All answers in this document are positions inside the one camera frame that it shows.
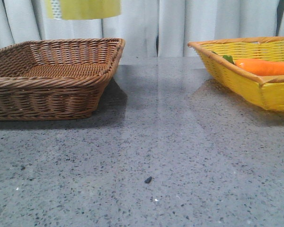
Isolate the yellow packing tape roll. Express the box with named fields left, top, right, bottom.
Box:
left=44, top=0, right=121, bottom=20

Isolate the small black debris piece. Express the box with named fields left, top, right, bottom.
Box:
left=144, top=176, right=152, bottom=183

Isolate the white pleated curtain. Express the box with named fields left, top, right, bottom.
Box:
left=0, top=0, right=284, bottom=57

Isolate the brown wicker basket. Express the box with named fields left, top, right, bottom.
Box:
left=0, top=38, right=125, bottom=121

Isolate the orange toy carrot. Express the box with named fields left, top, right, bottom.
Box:
left=209, top=52, right=284, bottom=77

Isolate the yellow woven basket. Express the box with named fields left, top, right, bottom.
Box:
left=187, top=36, right=284, bottom=112

